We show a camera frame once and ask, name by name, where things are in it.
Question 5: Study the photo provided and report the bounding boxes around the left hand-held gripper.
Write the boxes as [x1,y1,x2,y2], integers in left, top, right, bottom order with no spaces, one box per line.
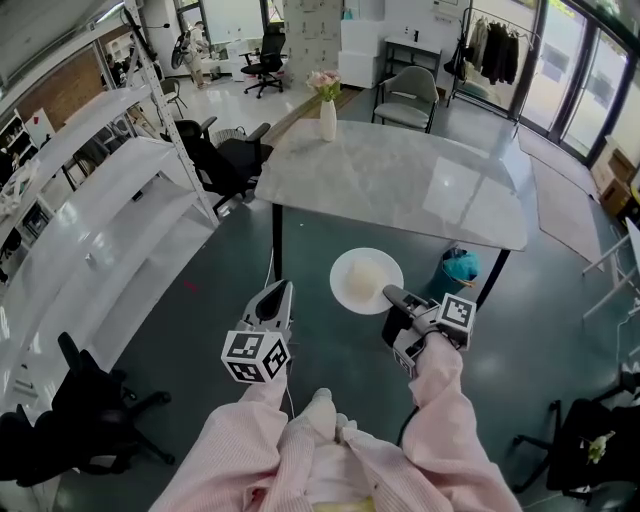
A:
[221,280,296,385]

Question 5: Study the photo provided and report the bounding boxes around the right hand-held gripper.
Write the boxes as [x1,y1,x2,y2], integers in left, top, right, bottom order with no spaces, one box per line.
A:
[381,284,476,380]

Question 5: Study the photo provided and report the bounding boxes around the white round plate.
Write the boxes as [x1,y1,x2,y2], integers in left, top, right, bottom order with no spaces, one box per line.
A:
[329,246,405,316]

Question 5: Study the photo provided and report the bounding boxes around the person's right forearm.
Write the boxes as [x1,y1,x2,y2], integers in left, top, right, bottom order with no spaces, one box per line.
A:
[402,332,524,512]

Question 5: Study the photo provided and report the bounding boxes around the person's left forearm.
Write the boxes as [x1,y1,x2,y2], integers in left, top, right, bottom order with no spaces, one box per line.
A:
[149,372,301,512]

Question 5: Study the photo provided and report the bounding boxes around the grey marble table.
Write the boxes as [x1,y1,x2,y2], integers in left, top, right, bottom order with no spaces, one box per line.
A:
[253,118,530,309]

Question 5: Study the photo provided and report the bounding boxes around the teal lined waste bin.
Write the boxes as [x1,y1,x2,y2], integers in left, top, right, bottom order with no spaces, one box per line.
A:
[429,247,482,301]

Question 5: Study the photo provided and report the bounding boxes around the person's body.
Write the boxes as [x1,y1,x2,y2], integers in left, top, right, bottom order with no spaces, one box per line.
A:
[269,387,416,512]

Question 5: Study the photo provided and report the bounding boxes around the black office chair with armrests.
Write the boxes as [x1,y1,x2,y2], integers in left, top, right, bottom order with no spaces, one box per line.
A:
[172,116,275,217]

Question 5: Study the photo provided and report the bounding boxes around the white ribbed basket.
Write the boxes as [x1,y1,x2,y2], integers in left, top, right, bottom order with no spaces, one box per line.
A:
[211,127,249,149]

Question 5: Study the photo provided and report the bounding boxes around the white metal shelving rack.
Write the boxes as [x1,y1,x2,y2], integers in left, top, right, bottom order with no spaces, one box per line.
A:
[0,0,221,406]

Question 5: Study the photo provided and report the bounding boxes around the light brown rug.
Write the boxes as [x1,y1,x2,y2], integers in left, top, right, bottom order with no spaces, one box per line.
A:
[529,154,606,272]

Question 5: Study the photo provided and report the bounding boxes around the white ribbed vase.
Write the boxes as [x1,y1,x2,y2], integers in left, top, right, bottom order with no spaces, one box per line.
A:
[318,99,338,143]

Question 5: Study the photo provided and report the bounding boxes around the grey armchair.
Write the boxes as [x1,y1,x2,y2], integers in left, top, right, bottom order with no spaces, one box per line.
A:
[371,65,440,134]

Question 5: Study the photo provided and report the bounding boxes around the black swivel office chair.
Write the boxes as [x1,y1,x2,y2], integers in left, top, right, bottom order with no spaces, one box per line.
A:
[0,331,176,489]

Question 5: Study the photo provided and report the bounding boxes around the dark brown door mat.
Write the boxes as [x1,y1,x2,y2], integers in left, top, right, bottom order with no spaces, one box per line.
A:
[517,124,600,200]

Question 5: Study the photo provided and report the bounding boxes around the pink flower bouquet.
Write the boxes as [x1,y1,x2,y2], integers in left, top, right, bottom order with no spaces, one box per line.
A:
[305,69,343,104]

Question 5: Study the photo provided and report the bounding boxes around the black woven chair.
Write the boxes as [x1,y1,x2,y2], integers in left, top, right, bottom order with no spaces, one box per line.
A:
[158,77,189,121]

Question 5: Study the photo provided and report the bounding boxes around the small white flower sprig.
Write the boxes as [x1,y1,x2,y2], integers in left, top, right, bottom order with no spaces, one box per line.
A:
[582,430,616,464]

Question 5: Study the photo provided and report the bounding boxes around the black office chair with sprig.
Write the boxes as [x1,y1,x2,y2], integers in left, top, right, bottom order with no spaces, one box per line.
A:
[512,359,640,506]

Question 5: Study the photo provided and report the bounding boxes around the black high-back office chair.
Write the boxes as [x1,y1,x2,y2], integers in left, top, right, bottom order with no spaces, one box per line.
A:
[239,30,289,100]

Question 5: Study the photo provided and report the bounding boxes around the white cabinet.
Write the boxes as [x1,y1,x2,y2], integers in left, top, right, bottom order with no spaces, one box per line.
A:
[338,18,386,90]

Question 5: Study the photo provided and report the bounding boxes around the cardboard boxes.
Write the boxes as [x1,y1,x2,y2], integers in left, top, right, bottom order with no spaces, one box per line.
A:
[589,134,640,217]

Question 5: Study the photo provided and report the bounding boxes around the black clothes rack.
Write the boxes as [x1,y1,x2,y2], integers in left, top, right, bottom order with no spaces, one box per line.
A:
[443,5,544,109]

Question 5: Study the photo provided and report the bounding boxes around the dark hanging coats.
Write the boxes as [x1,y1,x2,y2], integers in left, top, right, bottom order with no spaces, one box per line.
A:
[468,15,521,87]

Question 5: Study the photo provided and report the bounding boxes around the patterned white partition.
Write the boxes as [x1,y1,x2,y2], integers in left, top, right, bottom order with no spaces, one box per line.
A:
[282,0,342,76]

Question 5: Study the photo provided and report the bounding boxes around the black framed glass doors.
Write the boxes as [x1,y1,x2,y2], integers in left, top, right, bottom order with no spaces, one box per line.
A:
[519,0,640,169]

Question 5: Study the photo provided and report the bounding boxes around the white bookshelf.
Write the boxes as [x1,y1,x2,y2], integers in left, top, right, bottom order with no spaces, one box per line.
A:
[102,38,132,61]

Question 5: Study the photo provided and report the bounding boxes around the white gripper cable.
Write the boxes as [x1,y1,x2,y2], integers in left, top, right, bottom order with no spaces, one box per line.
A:
[283,369,297,419]

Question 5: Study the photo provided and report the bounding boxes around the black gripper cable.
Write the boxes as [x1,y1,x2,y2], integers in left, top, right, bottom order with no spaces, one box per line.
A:
[396,407,419,447]

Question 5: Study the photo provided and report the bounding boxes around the black frame side table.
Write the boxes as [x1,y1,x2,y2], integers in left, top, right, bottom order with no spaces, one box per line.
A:
[384,32,444,87]

